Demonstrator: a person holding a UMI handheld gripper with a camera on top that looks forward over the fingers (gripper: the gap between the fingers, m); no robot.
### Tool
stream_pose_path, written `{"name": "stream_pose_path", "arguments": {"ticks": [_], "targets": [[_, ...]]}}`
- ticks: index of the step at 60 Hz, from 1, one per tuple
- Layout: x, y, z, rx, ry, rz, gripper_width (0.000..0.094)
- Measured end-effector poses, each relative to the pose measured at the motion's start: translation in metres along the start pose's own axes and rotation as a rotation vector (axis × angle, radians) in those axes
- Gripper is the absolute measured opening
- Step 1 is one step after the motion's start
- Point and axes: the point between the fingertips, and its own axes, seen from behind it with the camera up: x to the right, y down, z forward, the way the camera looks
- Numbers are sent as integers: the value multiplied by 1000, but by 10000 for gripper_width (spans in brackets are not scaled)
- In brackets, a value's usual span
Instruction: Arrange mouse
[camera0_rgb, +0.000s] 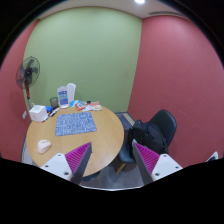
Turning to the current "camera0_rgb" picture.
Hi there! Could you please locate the black standing fan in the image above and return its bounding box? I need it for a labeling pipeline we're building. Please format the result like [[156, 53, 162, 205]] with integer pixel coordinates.
[[16, 56, 40, 101]]

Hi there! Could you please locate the clear bottle with blue label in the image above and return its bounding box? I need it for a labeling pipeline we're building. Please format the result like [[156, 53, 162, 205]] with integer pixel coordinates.
[[57, 86, 69, 108]]

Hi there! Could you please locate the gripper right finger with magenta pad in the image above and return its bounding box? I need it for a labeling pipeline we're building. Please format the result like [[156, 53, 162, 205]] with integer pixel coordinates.
[[132, 141, 182, 185]]

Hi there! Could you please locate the black backpack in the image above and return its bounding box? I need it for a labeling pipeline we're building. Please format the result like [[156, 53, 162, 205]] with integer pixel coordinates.
[[127, 120, 168, 154]]

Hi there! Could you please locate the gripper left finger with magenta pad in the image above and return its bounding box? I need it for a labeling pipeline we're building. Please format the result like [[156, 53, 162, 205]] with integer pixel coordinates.
[[41, 143, 92, 185]]

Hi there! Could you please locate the orange snack packet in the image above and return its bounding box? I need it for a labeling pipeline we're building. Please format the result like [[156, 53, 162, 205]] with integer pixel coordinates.
[[88, 101, 102, 111]]

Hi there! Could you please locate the round wooden table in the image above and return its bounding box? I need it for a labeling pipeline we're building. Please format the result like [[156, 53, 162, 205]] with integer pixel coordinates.
[[26, 107, 124, 177]]

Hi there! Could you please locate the grey patterned mouse pad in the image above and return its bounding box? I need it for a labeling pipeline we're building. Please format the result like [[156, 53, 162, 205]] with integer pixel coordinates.
[[55, 112, 97, 136]]

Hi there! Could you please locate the white tissue box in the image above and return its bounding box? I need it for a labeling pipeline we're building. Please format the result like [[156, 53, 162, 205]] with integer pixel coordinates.
[[29, 105, 47, 122]]

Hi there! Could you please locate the white plastic jug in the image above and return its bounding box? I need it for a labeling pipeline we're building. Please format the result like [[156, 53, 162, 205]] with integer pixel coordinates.
[[67, 83, 76, 102]]

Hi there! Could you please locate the red white snack packet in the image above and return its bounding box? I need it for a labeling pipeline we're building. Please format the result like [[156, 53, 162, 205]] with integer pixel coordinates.
[[75, 102, 86, 111]]

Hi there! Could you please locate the blue packet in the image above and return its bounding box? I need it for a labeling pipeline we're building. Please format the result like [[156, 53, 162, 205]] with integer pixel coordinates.
[[70, 100, 81, 107]]

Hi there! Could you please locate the black chair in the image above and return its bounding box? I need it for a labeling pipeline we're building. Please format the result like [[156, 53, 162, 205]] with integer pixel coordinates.
[[116, 109, 177, 173]]

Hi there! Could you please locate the dark mesh pen cup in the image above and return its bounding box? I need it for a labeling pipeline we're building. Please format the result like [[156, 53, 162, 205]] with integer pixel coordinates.
[[50, 97, 58, 108]]

